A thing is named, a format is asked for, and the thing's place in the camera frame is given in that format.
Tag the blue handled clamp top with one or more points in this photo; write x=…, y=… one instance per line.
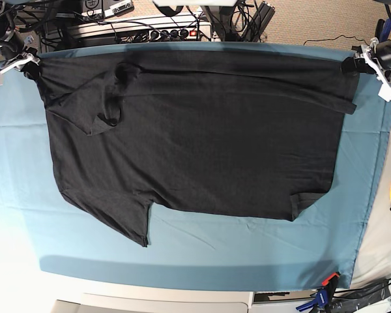
x=383, y=30

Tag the white power strip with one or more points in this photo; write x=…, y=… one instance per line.
x=193, y=31

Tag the black bag with cables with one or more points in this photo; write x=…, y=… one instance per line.
x=355, y=299

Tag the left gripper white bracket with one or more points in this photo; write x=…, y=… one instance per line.
x=374, y=58

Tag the blue orange clamp lower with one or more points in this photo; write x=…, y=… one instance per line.
x=323, y=298

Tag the teal table cloth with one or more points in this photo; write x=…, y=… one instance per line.
x=188, y=250

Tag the white tray bottom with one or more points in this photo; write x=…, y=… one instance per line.
x=100, y=303

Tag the dark grey T-shirt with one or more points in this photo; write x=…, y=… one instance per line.
x=227, y=133

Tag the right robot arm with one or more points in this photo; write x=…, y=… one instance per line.
x=16, y=52

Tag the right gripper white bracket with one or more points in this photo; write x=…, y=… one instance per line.
x=26, y=62

